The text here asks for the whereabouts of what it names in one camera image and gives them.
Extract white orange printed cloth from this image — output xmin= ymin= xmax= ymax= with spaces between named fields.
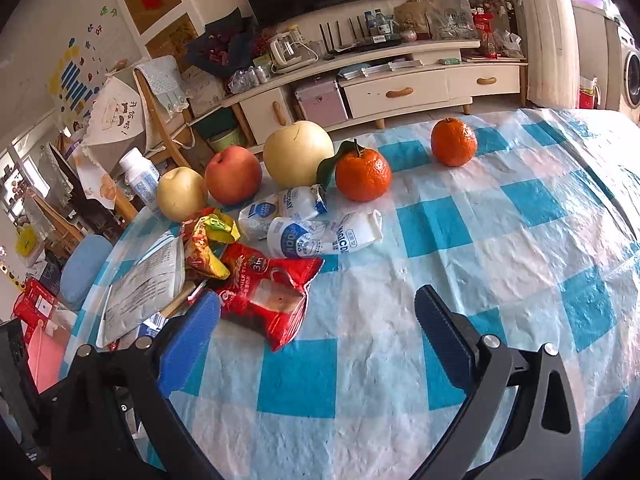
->
xmin=72 ymin=145 xmax=124 ymax=209

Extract red box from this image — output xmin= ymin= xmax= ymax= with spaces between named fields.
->
xmin=12 ymin=277 xmax=66 ymax=334

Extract blue cushioned stool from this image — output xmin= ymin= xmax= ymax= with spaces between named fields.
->
xmin=60 ymin=235 xmax=115 ymax=312

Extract pink plastic object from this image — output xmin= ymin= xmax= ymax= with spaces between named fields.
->
xmin=25 ymin=327 xmax=74 ymax=394

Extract white printed box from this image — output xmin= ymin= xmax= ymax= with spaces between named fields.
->
xmin=181 ymin=67 xmax=226 ymax=119

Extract black router with antennas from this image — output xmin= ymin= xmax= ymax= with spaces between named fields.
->
xmin=320 ymin=16 xmax=402 ymax=56

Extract stack of papers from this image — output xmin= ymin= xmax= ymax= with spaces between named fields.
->
xmin=337 ymin=59 xmax=424 ymax=81

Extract patterned framed wall picture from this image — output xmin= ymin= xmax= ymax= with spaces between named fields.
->
xmin=145 ymin=12 xmax=201 ymax=68

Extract red snack bag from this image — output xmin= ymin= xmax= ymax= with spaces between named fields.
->
xmin=472 ymin=12 xmax=499 ymax=59

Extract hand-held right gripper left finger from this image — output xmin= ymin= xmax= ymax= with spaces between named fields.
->
xmin=50 ymin=289 xmax=227 ymax=480

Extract white milk pouch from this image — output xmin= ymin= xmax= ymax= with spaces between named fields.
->
xmin=267 ymin=209 xmax=383 ymax=257
xmin=238 ymin=184 xmax=329 ymax=241

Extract blue yellow wall stickers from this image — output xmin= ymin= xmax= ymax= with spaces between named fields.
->
xmin=47 ymin=5 xmax=123 ymax=117

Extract small yellow pear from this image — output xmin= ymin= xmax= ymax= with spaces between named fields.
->
xmin=156 ymin=167 xmax=209 ymax=223

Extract green waste bin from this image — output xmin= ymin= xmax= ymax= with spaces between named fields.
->
xmin=202 ymin=110 xmax=244 ymax=154

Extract green yellow snack wrapper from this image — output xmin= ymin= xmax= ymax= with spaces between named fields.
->
xmin=180 ymin=207 xmax=242 ymax=281

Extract glass kettle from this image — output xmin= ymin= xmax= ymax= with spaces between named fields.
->
xmin=269 ymin=32 xmax=306 ymax=74

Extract brown paper bag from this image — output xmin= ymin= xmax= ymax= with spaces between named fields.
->
xmin=394 ymin=0 xmax=433 ymax=41

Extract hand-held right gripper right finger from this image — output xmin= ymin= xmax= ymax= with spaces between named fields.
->
xmin=414 ymin=284 xmax=587 ymax=480

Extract red apple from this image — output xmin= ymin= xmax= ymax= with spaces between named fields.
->
xmin=204 ymin=145 xmax=263 ymax=206

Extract white plastic bottle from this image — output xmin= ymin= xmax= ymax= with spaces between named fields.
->
xmin=119 ymin=148 xmax=162 ymax=218

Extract blue white checkered tablecloth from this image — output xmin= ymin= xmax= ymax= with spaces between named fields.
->
xmin=70 ymin=107 xmax=640 ymax=480

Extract dark wrapped flower bouquet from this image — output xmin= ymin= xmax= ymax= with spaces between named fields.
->
xmin=186 ymin=17 xmax=257 ymax=79

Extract yellow bag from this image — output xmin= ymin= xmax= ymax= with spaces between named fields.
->
xmin=15 ymin=225 xmax=40 ymax=257

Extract large yellow pear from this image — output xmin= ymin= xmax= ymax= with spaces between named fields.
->
xmin=263 ymin=120 xmax=335 ymax=192

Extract large red drink-mix packet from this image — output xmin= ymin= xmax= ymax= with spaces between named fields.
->
xmin=216 ymin=242 xmax=325 ymax=352

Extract white cartoon printed cloth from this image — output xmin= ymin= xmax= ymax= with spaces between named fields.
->
xmin=81 ymin=77 xmax=149 ymax=162

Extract tangerine with green leaf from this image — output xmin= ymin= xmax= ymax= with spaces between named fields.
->
xmin=316 ymin=139 xmax=392 ymax=204

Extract pale lace chair cover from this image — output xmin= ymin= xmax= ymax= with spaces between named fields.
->
xmin=132 ymin=55 xmax=191 ymax=114

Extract washing machine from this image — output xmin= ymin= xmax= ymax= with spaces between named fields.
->
xmin=605 ymin=14 xmax=640 ymax=127

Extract clear printed plastic bag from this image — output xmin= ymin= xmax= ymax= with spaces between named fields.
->
xmin=425 ymin=0 xmax=479 ymax=41

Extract leafless tangerine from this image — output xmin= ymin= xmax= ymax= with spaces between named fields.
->
xmin=430 ymin=117 xmax=478 ymax=168

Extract red gift bag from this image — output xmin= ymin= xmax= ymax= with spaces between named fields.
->
xmin=579 ymin=76 xmax=601 ymax=110

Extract cream television cabinet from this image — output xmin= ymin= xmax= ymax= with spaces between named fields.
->
xmin=222 ymin=37 xmax=529 ymax=147

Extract wooden chair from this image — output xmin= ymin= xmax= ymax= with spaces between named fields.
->
xmin=132 ymin=60 xmax=201 ymax=170

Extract pink storage case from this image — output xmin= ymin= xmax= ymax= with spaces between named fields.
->
xmin=295 ymin=77 xmax=349 ymax=124

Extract white blue printed bag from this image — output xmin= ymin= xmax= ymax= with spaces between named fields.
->
xmin=96 ymin=234 xmax=187 ymax=348

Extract tan square packet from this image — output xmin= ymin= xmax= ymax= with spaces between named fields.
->
xmin=162 ymin=280 xmax=208 ymax=319

